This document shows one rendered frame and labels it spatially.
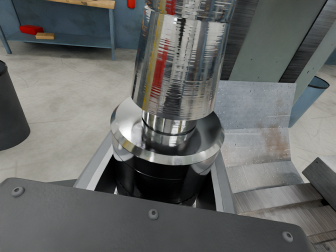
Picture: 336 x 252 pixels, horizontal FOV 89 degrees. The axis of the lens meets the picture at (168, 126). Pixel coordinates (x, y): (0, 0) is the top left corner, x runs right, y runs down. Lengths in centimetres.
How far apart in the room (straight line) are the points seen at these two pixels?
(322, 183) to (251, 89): 30
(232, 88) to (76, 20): 405
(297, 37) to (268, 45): 8
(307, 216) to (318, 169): 13
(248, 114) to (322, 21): 29
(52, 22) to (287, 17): 427
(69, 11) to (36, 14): 60
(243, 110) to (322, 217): 31
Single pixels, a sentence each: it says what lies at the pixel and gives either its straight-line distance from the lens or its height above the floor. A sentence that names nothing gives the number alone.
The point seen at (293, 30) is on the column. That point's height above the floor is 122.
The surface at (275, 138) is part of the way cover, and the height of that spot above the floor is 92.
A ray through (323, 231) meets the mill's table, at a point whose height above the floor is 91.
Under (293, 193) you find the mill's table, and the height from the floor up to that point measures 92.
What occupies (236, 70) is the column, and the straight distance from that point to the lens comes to 54.
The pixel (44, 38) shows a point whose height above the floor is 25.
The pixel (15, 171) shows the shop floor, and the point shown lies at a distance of 181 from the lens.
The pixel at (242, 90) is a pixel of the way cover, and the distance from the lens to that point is 57.
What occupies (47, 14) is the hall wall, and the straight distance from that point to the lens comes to 451.
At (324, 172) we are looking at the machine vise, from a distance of 57.
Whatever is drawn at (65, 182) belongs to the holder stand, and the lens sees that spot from 20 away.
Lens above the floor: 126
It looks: 39 degrees down
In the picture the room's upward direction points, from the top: 10 degrees clockwise
